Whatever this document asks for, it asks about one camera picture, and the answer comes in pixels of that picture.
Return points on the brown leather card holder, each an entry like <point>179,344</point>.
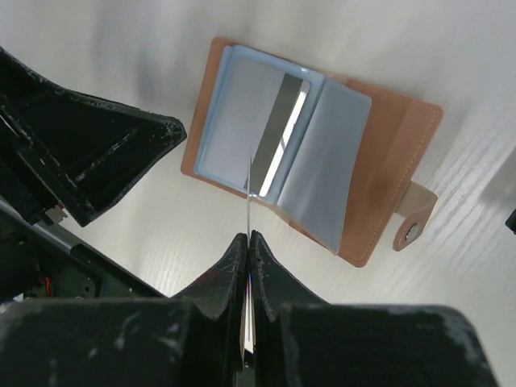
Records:
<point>348,166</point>

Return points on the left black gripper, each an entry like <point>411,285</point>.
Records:
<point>65,150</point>

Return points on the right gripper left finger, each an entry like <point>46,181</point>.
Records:
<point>190,339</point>

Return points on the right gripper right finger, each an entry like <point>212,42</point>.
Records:
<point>301,340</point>

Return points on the black plastic card box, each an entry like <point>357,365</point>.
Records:
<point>510,221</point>

